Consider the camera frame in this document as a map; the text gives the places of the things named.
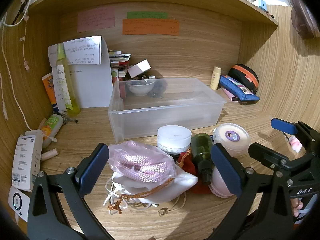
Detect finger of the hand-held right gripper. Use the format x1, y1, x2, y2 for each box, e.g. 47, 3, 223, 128
271, 117, 300, 140
248, 142, 290, 173

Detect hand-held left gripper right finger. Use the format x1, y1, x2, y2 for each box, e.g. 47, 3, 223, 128
207, 143, 295, 240

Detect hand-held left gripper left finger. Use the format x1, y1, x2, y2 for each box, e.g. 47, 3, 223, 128
27, 143, 110, 240

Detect pink round compact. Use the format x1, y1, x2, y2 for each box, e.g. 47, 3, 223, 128
208, 166, 238, 198

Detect pink white small object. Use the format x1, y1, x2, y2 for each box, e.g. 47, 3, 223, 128
288, 135, 302, 153

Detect round white purple-label container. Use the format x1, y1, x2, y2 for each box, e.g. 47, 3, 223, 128
213, 123, 251, 156

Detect pink rope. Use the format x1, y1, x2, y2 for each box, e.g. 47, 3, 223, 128
108, 140, 176, 183

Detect white drawstring pouch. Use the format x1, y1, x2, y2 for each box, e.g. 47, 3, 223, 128
111, 164, 199, 203

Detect clear plastic storage box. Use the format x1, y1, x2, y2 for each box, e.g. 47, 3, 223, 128
107, 77, 227, 143

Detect wooden desktop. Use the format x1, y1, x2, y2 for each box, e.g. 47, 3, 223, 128
27, 79, 310, 240

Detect person's right hand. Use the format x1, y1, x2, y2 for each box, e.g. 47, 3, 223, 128
291, 197, 304, 217

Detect dark green bottle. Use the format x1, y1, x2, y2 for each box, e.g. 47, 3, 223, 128
191, 133, 214, 185

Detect red cloth pouch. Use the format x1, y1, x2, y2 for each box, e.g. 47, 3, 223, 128
177, 149, 213, 195

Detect small white cylinder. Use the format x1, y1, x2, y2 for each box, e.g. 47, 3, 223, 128
41, 148, 59, 161

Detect orange green lotion tube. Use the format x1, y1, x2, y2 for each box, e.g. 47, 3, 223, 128
39, 114, 64, 148

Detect blue pencil case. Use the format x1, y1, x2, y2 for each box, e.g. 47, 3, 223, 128
219, 75, 261, 102

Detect pink flat packet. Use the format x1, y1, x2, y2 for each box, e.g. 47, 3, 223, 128
222, 87, 252, 105

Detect black orange-zip case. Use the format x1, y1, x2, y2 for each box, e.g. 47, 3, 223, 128
228, 64, 259, 94

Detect white round jar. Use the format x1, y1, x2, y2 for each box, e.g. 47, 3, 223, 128
157, 125, 192, 155

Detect white labelled power adapter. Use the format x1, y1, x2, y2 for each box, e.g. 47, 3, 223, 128
11, 129, 43, 193

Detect white round-button device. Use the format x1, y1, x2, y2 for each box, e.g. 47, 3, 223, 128
8, 186, 32, 222

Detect cream sunscreen bottle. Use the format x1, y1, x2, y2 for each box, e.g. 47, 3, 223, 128
210, 66, 222, 91

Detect white folded paper sheets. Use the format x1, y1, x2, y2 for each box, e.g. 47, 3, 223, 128
48, 35, 114, 109

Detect white ceramic bowl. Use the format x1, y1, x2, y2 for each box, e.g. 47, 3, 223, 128
125, 79, 156, 97

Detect yellow spray bottle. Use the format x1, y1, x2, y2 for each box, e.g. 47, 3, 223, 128
55, 43, 81, 117

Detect stack of booklets and cards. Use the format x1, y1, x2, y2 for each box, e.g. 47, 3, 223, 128
108, 50, 132, 81

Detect small white box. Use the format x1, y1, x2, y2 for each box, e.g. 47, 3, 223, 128
127, 59, 152, 79

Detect brown pouch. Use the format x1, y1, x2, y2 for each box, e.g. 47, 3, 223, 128
289, 0, 320, 40

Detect pink sticky note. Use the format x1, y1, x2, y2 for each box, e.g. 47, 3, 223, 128
77, 7, 116, 33

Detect orange sticky note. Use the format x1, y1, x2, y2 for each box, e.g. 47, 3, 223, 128
122, 19, 180, 37

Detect green sticky note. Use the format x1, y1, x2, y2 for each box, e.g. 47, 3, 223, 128
127, 11, 168, 20

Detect tangled white cord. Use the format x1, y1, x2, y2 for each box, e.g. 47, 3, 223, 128
104, 177, 157, 210

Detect white cable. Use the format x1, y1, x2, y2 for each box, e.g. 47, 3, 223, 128
1, 0, 34, 131

